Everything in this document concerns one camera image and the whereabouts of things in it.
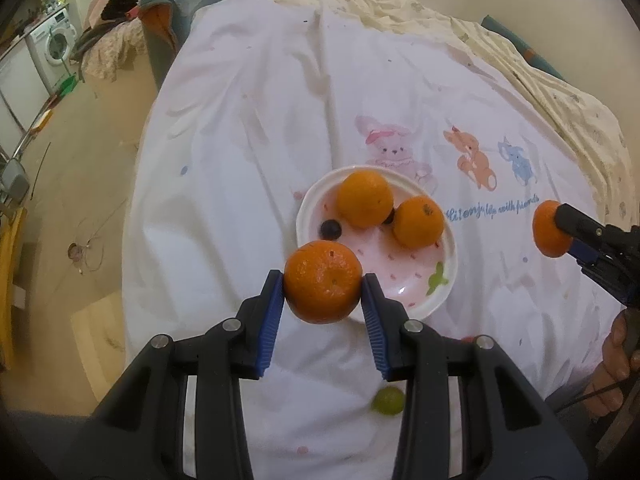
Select small mandarin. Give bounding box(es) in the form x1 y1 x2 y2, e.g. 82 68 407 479
283 240 364 325
532 200 575 259

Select white kitchen cabinets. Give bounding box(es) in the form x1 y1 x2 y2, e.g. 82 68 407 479
0 42 52 134

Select person's right hand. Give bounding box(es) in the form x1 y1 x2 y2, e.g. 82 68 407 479
584 309 640 421

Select thin cable on floor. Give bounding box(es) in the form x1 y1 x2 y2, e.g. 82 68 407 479
67 195 131 276

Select orange with dark stem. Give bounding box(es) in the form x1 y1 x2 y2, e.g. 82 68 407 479
392 196 446 249

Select green tomato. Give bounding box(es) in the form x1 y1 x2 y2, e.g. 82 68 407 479
371 386 405 417

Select teal pillow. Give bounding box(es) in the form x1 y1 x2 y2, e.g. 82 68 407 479
480 15 567 81

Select white washing machine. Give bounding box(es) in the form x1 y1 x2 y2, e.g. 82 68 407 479
25 7 82 82

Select pink speckled ceramic bowl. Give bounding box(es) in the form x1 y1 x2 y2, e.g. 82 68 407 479
295 165 458 322

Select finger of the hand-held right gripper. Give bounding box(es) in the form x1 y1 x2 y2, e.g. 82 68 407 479
567 239 603 273
554 203 608 242

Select light wooden board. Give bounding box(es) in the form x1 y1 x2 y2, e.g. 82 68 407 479
70 292 132 402

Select white cartoon printed blanket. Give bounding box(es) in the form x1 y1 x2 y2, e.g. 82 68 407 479
121 0 632 480

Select cream floral quilt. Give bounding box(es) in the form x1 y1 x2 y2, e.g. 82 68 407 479
260 0 634 227

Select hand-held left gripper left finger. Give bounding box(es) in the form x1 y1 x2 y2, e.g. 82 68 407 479
75 269 286 480

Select beige fuzzy throw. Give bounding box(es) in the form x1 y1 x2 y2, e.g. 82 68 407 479
79 25 151 82

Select large smooth orange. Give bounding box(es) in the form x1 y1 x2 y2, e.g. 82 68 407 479
336 170 395 229

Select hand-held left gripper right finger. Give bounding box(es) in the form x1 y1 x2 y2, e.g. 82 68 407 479
360 273 589 480

